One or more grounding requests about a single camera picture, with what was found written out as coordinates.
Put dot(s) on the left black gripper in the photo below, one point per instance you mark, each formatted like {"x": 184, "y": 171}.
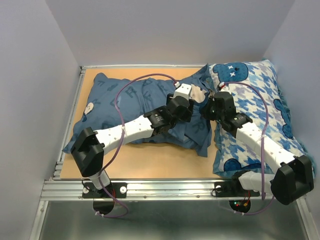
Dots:
{"x": 186, "y": 116}

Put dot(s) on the dark blue lettered pillowcase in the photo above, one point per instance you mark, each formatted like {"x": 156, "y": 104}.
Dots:
{"x": 114, "y": 102}

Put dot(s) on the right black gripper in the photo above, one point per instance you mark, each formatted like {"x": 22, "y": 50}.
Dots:
{"x": 205, "y": 110}

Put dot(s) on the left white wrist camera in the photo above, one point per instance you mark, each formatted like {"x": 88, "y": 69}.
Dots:
{"x": 184, "y": 91}

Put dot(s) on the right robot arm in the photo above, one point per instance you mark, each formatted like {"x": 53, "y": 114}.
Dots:
{"x": 283, "y": 174}

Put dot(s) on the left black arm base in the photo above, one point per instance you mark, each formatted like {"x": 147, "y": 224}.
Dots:
{"x": 117, "y": 190}

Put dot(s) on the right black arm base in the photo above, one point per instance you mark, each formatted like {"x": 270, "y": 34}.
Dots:
{"x": 240, "y": 199}

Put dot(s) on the blue houndstooth bear pillow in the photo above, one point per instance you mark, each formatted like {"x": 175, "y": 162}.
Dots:
{"x": 256, "y": 93}

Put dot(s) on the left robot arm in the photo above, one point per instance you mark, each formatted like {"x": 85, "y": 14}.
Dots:
{"x": 91, "y": 145}

